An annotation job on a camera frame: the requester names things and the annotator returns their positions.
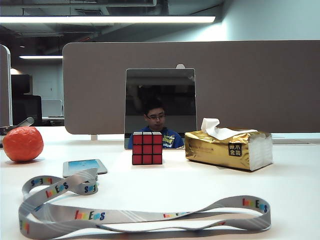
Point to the white-framed standing mirror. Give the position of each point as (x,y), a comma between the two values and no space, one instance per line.
(160,95)

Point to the black monitor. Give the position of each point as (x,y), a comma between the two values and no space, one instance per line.
(27,110)

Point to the orange mandarin fruit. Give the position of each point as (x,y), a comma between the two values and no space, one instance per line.
(22,145)

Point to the grey flat divider base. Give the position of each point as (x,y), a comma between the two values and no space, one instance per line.
(290,141)

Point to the long ceiling light strip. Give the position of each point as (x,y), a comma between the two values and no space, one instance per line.
(100,19)

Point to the white divider foot bracket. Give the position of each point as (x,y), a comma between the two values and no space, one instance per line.
(94,137)

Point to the white mirror hanger tab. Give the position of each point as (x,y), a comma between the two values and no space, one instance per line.
(180,66)

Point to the gold tissue pack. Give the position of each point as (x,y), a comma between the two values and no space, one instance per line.
(212,150)

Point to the short ceiling light strip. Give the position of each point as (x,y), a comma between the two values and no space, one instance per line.
(41,57)

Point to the grey metal bar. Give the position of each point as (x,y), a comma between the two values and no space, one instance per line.
(25,122)

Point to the brown white-edged divider panel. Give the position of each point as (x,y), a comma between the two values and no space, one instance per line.
(3,87)

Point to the brown desk divider panel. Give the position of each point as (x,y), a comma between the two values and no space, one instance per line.
(250,87)

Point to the Rubik's cube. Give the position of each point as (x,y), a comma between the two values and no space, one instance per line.
(147,150)

